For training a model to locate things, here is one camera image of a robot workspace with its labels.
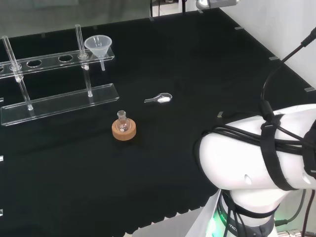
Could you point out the translucent plastic funnel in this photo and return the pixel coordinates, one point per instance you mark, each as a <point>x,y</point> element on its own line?
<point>98,45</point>

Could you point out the pale board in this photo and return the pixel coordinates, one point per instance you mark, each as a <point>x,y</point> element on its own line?
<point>202,222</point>

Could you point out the grey white device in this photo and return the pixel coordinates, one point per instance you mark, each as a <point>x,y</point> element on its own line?
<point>217,3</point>

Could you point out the clear acrylic funnel stand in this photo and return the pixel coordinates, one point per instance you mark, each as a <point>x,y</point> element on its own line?
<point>61,103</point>

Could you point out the small glass round-bottom flask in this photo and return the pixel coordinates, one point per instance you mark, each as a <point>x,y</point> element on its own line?
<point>123,124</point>

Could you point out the glass weighing funnel with powder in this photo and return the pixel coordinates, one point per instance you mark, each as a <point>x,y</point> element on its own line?
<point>163,99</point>

